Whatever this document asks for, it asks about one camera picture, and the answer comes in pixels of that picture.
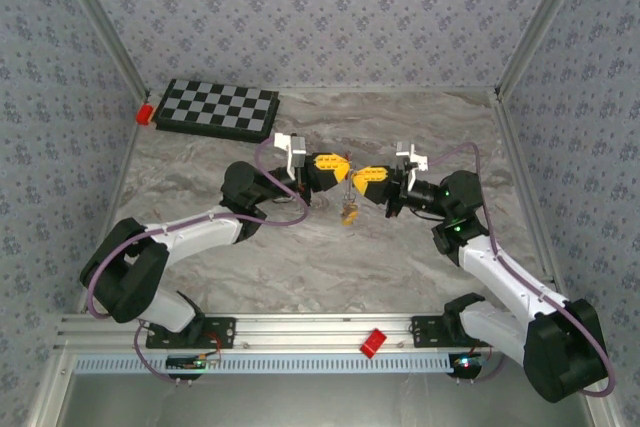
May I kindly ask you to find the black and grey checkerboard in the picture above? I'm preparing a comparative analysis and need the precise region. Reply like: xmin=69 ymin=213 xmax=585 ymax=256
xmin=152 ymin=78 xmax=280 ymax=144

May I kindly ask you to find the red flat block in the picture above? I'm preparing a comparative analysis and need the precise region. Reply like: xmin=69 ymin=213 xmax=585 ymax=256
xmin=359 ymin=328 xmax=389 ymax=360

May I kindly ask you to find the small circuit board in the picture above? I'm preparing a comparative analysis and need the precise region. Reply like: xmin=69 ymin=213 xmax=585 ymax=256
xmin=449 ymin=352 xmax=489 ymax=371
xmin=166 ymin=354 xmax=221 ymax=371

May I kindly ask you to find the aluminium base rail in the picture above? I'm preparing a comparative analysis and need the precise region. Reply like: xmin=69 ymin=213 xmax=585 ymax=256
xmin=54 ymin=313 xmax=506 ymax=349

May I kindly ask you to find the light blue cable duct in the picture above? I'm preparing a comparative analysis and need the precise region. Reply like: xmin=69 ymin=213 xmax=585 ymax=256
xmin=74 ymin=352 xmax=459 ymax=374

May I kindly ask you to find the aluminium corner post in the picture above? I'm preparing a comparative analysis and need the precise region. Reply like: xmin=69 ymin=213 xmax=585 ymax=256
xmin=47 ymin=0 xmax=151 ymax=99
xmin=494 ymin=0 xmax=591 ymax=99

